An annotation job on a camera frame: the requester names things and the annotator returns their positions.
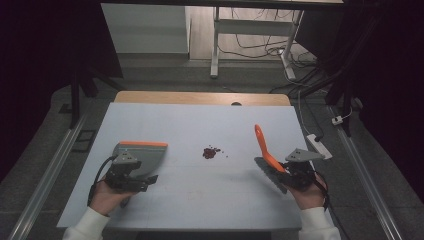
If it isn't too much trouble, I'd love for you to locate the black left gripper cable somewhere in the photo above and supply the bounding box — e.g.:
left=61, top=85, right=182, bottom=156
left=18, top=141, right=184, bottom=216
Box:
left=86, top=155, right=118, bottom=207

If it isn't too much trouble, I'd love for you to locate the pile of red beans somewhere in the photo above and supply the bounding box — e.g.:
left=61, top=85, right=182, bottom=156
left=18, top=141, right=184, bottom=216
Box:
left=202, top=145, right=230, bottom=160

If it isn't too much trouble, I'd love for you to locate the black metal stand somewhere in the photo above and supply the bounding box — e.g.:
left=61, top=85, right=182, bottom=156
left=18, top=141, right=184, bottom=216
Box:
left=289, top=13, right=384, bottom=138
left=68, top=66, right=118, bottom=129

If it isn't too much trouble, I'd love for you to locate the white metal desk frame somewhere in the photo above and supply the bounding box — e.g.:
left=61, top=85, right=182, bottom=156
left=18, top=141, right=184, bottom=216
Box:
left=209, top=6, right=305, bottom=81

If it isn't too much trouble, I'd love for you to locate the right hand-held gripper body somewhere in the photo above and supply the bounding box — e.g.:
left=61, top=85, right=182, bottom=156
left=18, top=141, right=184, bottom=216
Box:
left=279, top=147, right=326, bottom=193

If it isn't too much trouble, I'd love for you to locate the white cabinet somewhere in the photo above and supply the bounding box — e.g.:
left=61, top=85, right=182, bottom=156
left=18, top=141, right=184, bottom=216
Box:
left=100, top=3, right=191, bottom=54

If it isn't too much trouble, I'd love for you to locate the tangle of black floor cables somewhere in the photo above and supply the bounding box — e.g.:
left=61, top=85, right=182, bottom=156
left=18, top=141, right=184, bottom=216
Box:
left=218, top=8, right=318, bottom=68

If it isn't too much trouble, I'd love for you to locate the wooden table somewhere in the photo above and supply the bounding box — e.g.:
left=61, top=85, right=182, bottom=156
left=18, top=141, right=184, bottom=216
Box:
left=114, top=90, right=292, bottom=107

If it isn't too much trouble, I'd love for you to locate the white power strip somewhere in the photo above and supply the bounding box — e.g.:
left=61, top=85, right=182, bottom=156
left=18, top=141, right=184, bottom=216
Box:
left=305, top=133, right=334, bottom=160

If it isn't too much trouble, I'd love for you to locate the aluminium floor rail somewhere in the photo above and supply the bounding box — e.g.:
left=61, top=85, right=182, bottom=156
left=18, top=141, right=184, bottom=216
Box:
left=328, top=106, right=404, bottom=240
left=6, top=113, right=89, bottom=240

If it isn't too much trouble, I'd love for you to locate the black curtain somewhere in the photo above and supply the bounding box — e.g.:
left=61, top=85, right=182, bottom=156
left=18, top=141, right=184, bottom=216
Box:
left=294, top=0, right=424, bottom=194
left=0, top=0, right=124, bottom=183

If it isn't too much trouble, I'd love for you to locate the orange brush with grey bristles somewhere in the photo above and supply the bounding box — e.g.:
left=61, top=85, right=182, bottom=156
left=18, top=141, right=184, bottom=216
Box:
left=253, top=123, right=289, bottom=195

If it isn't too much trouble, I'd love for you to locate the person's left hand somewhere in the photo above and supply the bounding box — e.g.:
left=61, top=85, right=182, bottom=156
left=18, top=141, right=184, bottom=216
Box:
left=89, top=179, right=136, bottom=217

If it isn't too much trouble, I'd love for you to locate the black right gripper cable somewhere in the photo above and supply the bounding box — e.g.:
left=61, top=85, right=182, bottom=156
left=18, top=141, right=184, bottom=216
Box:
left=311, top=169, right=351, bottom=240

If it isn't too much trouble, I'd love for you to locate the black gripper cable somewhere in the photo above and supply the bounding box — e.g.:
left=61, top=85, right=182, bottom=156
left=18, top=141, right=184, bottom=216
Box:
left=311, top=169, right=351, bottom=240
left=86, top=155, right=118, bottom=207

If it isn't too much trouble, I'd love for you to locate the person's right hand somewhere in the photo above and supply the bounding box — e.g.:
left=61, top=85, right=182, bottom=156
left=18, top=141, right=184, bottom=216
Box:
left=289, top=172, right=329, bottom=211

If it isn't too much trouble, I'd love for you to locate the white table sheet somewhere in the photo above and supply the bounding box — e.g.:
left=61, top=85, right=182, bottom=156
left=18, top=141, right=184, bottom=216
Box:
left=56, top=102, right=336, bottom=231

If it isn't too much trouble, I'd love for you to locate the grey dustpan with orange edge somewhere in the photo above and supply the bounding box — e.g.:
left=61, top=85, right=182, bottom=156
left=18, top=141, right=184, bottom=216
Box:
left=111, top=140, right=169, bottom=179

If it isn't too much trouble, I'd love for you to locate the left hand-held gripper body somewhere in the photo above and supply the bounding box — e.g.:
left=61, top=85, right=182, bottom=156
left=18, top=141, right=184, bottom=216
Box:
left=104, top=149, right=150, bottom=194

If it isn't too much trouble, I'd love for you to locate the black square floor plate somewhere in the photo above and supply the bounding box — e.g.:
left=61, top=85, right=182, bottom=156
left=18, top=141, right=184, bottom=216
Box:
left=72, top=129, right=98, bottom=154

